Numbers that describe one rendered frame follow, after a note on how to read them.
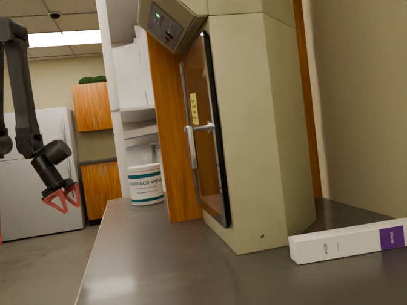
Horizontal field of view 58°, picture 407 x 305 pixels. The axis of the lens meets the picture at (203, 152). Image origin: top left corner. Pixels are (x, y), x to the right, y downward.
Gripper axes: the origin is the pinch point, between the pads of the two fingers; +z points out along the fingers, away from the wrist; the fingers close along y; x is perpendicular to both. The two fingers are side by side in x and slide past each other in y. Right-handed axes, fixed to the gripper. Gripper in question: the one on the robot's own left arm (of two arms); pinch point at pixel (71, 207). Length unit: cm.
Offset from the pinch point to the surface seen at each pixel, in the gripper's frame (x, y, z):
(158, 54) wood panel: -53, -11, -21
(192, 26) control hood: -64, -39, -14
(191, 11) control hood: -65, -46, -15
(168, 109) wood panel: -46.4, -11.0, -7.0
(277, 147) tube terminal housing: -64, -42, 16
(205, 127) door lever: -54, -41, 5
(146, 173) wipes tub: -21.9, 20.5, 3.9
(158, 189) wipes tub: -21.6, 23.2, 11.6
